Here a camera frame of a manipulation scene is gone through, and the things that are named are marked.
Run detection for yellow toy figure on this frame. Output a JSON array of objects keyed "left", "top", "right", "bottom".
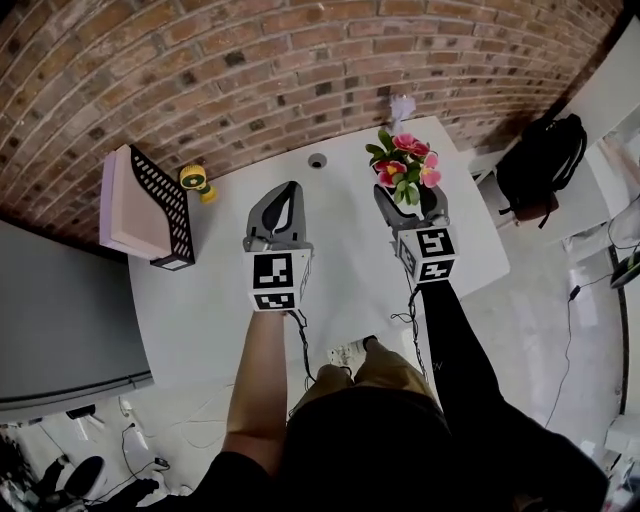
[{"left": 179, "top": 166, "right": 219, "bottom": 206}]

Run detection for thin black floor cable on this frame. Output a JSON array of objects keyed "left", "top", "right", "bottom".
[{"left": 119, "top": 421, "right": 172, "bottom": 484}]

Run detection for black curved bar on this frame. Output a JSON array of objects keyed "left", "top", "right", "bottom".
[{"left": 616, "top": 285, "right": 632, "bottom": 417}]

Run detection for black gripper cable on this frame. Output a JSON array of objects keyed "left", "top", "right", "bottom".
[
  {"left": 389, "top": 285, "right": 432, "bottom": 382},
  {"left": 286, "top": 308, "right": 320, "bottom": 422}
]

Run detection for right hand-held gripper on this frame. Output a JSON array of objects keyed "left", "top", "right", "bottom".
[{"left": 373, "top": 182, "right": 460, "bottom": 286}]

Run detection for person's white shoe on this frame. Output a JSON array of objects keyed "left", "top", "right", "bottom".
[{"left": 326, "top": 334, "right": 381, "bottom": 367}]

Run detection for black perforated file holder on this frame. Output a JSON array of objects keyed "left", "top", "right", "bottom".
[{"left": 128, "top": 143, "right": 197, "bottom": 272}]

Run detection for person's khaki trouser legs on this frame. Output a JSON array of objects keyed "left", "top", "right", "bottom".
[{"left": 294, "top": 339, "right": 442, "bottom": 417}]

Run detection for person's right forearm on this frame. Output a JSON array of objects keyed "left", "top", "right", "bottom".
[{"left": 417, "top": 278, "right": 506, "bottom": 432}]

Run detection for white cabinet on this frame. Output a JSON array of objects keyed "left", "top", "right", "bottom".
[{"left": 562, "top": 14, "right": 640, "bottom": 151}]

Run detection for person's black shirt torso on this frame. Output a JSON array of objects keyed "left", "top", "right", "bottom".
[{"left": 174, "top": 383, "right": 610, "bottom": 512}]

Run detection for person's left forearm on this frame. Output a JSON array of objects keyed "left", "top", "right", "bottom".
[{"left": 221, "top": 308, "right": 302, "bottom": 477}]

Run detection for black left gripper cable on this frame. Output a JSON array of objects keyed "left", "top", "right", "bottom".
[{"left": 286, "top": 308, "right": 320, "bottom": 422}]

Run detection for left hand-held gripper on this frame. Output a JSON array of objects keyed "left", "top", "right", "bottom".
[{"left": 243, "top": 181, "right": 316, "bottom": 314}]

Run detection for black backpack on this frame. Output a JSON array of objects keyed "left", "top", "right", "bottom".
[{"left": 496, "top": 113, "right": 589, "bottom": 230}]

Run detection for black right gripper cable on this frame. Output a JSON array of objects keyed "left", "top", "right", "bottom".
[{"left": 389, "top": 285, "right": 432, "bottom": 382}]

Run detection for black floor cable with adapter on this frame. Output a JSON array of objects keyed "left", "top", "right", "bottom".
[{"left": 543, "top": 269, "right": 627, "bottom": 429}]

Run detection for pink potted flowers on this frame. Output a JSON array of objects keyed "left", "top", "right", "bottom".
[{"left": 365, "top": 128, "right": 444, "bottom": 207}]

